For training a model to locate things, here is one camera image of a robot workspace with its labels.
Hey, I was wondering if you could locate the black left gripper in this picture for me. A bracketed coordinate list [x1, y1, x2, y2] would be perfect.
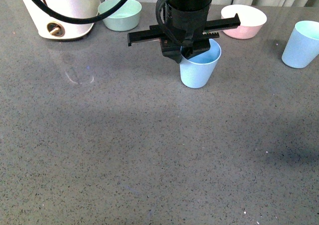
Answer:
[128, 14, 241, 64]

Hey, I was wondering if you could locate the light blue cup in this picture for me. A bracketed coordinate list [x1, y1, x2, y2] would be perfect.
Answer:
[282, 20, 319, 69]
[179, 39, 222, 89]

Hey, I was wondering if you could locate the green bowl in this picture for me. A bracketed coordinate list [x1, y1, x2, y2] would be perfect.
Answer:
[103, 0, 142, 31]

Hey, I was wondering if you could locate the pink bowl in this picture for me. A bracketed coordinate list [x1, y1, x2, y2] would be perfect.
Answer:
[221, 4, 267, 39]

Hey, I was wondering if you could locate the cream white appliance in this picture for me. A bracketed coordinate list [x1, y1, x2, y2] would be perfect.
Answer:
[23, 0, 101, 40]

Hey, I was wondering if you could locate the black cable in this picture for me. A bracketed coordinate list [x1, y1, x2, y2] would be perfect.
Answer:
[20, 0, 141, 25]

